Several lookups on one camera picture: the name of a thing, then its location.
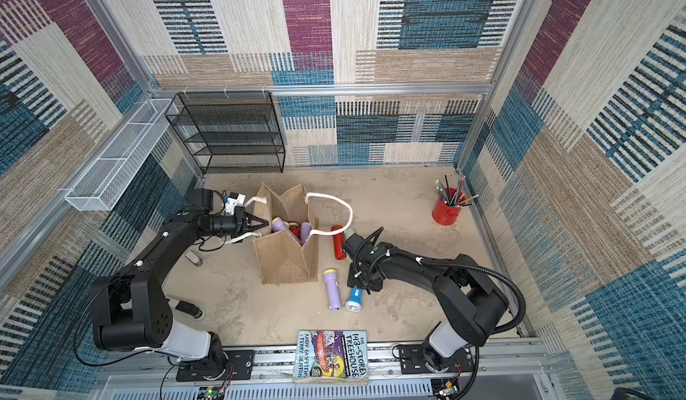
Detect red pencil cup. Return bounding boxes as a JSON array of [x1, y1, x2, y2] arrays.
[[432, 187, 466, 226]]

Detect black wire shelf rack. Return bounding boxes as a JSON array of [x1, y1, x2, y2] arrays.
[[165, 91, 286, 175]]

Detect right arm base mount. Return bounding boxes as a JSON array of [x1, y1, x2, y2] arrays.
[[391, 344, 475, 374]]

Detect blue flashlight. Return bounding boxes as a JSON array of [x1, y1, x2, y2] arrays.
[[345, 287, 363, 312]]

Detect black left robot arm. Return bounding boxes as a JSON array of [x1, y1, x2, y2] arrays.
[[88, 188, 269, 374]]

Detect white mesh wall basket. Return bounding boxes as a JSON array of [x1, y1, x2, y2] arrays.
[[65, 99, 172, 212]]

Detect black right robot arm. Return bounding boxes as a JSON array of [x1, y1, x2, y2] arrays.
[[342, 231, 509, 372]]

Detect purple flashlight row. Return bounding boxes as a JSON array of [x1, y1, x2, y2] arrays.
[[323, 269, 342, 311]]

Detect treehouse storey book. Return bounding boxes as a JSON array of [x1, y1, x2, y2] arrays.
[[292, 330, 369, 386]]

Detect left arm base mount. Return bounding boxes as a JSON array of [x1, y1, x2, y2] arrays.
[[175, 349, 255, 382]]

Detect small grey object on floor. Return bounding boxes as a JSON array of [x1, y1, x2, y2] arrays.
[[185, 251, 203, 267]]

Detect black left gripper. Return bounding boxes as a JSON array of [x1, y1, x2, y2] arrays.
[[206, 208, 270, 244]]

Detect burlap tote bag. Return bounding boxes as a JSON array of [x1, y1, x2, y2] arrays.
[[224, 182, 354, 286]]

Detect black white marker pen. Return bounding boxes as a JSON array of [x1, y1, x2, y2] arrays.
[[174, 301, 205, 321]]

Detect red flashlight row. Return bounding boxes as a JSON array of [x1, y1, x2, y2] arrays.
[[289, 225, 301, 239], [333, 232, 347, 261]]

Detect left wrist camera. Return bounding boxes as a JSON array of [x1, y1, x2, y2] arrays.
[[223, 191, 246, 215]]

